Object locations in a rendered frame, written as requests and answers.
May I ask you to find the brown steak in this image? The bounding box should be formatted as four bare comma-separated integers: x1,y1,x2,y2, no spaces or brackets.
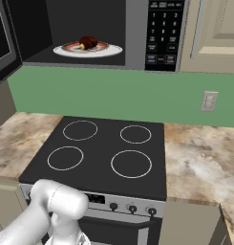
77,35,99,52

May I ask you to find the grey microwave oven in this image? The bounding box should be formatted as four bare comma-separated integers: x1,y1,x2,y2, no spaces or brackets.
6,0,190,74

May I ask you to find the black microwave door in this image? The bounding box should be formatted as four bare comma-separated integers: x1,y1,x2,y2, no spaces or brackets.
0,0,24,87

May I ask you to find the black hob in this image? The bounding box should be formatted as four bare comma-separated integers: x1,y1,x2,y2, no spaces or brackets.
18,115,168,202

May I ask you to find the white plate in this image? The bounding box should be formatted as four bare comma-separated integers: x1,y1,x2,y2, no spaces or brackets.
53,40,124,58

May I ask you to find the silver oven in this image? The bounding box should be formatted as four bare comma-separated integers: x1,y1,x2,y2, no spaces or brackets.
18,183,164,245

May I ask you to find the beige base cupboard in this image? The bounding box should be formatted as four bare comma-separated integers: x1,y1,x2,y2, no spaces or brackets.
158,200,233,245
0,178,31,231

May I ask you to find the beige cupboard door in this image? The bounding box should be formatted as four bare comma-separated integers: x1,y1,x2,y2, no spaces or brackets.
179,0,234,76

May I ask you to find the white wall socket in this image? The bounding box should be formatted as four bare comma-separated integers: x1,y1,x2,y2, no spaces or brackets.
200,90,220,113

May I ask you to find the silver cupboard handle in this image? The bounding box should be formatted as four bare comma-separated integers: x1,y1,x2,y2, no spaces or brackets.
189,0,206,59

